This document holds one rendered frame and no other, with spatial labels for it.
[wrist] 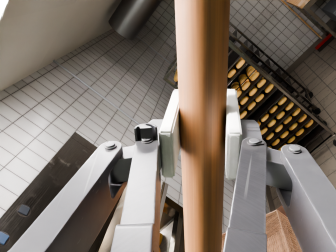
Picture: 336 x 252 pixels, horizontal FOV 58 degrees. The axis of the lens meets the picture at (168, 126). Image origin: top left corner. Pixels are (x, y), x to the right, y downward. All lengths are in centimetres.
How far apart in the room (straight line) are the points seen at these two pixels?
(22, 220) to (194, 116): 146
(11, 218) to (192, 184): 142
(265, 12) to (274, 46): 57
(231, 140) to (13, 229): 145
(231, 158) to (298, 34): 524
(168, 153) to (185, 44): 6
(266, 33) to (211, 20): 512
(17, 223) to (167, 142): 145
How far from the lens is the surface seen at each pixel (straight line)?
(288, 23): 533
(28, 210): 163
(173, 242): 208
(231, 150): 16
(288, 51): 542
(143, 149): 15
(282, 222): 216
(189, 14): 17
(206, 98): 18
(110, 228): 183
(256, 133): 18
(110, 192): 16
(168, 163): 17
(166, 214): 228
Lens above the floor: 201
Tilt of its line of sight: 11 degrees down
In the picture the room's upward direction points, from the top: 53 degrees counter-clockwise
